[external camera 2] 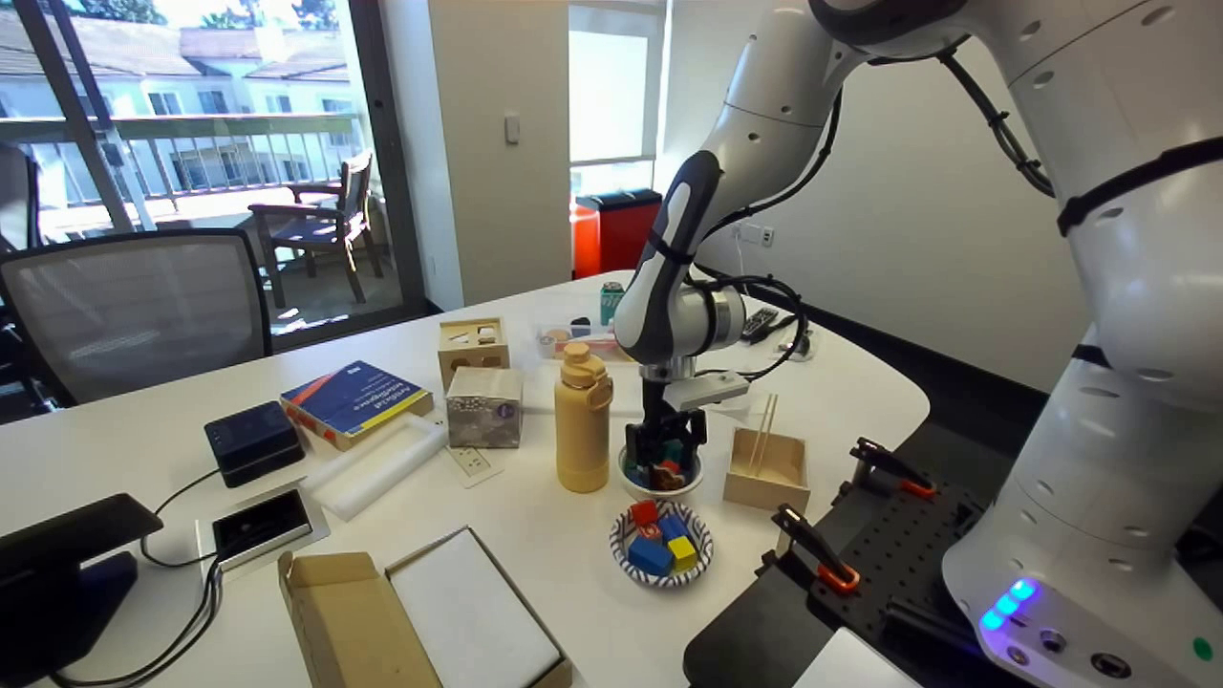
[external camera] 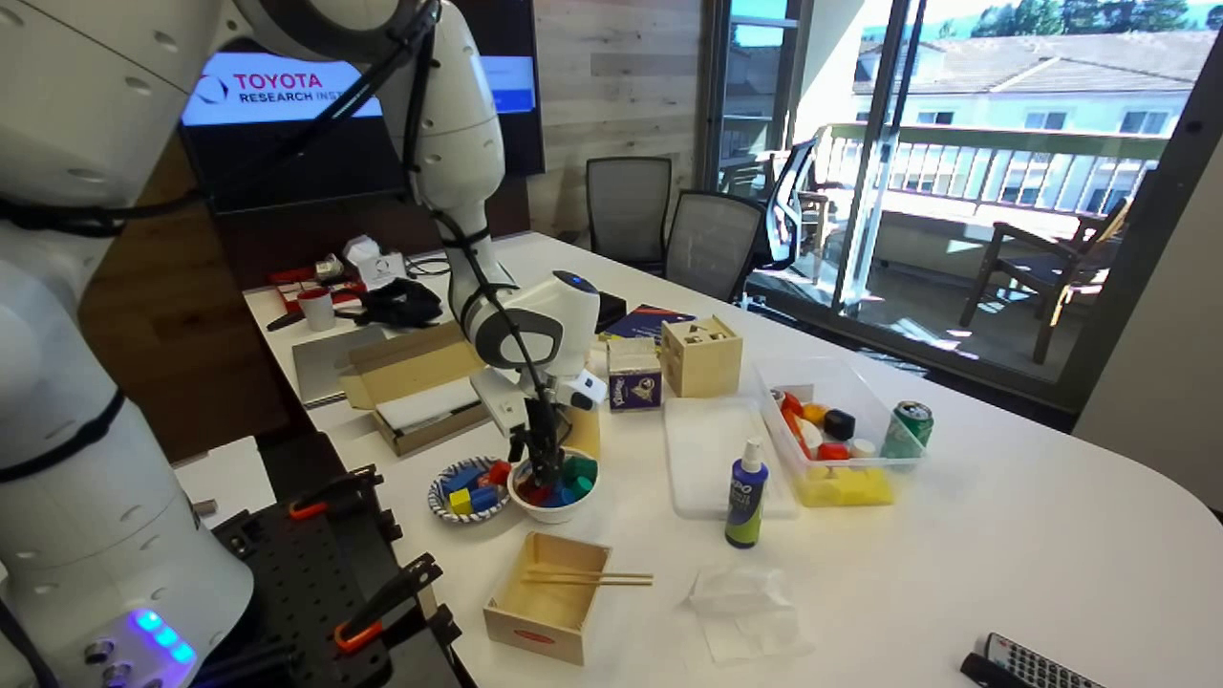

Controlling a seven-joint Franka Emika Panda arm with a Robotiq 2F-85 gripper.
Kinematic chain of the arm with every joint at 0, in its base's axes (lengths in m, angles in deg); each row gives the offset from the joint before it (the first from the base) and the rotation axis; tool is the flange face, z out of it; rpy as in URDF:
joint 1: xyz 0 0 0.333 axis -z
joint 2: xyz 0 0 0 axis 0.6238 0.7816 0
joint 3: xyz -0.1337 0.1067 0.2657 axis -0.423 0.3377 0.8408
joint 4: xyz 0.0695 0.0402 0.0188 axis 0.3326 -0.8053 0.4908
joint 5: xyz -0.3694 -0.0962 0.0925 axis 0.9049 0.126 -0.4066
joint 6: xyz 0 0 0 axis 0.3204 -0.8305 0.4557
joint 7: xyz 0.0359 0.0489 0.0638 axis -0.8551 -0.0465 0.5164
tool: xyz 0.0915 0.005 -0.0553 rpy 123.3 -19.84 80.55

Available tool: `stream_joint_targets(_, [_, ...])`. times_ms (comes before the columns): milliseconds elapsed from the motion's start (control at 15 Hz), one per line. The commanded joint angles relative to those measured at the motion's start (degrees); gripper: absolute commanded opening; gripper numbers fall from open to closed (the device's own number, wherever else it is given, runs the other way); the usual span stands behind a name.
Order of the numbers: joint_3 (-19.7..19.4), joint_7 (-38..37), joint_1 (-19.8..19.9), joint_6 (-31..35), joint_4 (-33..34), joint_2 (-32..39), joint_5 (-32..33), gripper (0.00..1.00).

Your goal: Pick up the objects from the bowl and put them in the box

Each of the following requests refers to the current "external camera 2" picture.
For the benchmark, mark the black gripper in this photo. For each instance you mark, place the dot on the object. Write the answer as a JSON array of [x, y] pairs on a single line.
[[663, 413]]

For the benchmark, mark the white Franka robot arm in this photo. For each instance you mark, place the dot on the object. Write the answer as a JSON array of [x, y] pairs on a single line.
[[1120, 319]]

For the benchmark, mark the open wooden box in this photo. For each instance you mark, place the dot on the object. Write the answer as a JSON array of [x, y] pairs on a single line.
[[766, 482]]

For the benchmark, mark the blue patterned paper bowl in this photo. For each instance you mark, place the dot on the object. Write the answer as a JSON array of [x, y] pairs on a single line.
[[637, 575]]

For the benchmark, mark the patterned cube box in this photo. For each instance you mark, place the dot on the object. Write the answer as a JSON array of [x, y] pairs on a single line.
[[484, 407]]

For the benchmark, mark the wooden shape sorter box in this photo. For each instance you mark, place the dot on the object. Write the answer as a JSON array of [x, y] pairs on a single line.
[[473, 346]]

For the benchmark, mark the open cardboard box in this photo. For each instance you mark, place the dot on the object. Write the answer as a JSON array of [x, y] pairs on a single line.
[[345, 626]]

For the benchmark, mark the small black box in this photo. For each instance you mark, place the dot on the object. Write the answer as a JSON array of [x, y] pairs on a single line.
[[255, 440]]

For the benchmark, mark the red wooden cube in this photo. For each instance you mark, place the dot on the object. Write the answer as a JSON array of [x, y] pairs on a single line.
[[645, 514]]

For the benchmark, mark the blue bridge shaped block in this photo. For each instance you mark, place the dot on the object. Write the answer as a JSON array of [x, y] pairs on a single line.
[[669, 526]]

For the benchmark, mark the tan plastic bottle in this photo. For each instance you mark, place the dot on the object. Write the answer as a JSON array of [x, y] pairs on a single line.
[[582, 426]]

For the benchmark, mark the yellow wooden cube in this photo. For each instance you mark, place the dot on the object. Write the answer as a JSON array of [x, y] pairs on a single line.
[[684, 551]]

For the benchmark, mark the blue rectangular wooden block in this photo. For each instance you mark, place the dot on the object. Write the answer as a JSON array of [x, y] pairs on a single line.
[[651, 555]]

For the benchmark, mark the wooden chopstick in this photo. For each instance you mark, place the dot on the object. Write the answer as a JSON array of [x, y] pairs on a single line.
[[772, 435], [763, 435]]

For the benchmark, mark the clear plastic container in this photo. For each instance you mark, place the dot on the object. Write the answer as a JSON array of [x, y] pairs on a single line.
[[568, 343]]

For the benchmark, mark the green drink can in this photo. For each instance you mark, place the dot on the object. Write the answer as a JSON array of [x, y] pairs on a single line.
[[612, 304]]

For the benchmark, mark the black orange clamp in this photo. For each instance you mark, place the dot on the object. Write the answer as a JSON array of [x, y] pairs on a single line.
[[893, 469], [815, 551]]

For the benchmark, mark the small patterned card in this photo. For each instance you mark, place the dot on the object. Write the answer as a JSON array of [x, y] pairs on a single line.
[[475, 464]]

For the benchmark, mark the red waste bin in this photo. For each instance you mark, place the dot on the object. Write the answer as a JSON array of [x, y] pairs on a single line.
[[591, 244]]

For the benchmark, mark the white foam sheet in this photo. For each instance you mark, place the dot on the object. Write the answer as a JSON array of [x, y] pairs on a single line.
[[473, 615]]

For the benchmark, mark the white foam tray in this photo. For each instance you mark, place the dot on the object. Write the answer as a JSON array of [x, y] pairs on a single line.
[[377, 469]]

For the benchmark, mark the blue book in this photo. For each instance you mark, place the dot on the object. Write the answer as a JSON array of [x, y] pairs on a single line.
[[356, 401]]

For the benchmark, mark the black smartphone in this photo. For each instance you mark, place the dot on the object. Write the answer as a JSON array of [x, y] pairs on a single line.
[[263, 520]]

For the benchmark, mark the outdoor wooden chair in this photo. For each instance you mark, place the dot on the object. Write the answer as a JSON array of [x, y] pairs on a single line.
[[320, 225]]

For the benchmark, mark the grey mesh office chair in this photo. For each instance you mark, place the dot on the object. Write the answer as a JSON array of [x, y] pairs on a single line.
[[140, 319]]

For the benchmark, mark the balcony railing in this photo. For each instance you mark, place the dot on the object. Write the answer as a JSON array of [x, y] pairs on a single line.
[[191, 136]]

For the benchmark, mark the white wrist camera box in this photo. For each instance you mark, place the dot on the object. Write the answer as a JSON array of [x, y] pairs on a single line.
[[712, 388]]

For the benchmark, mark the black perforated mount plate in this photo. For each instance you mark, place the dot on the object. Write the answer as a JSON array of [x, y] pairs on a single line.
[[893, 560]]

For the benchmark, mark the white light switch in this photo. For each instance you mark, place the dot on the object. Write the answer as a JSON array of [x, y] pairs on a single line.
[[510, 129]]

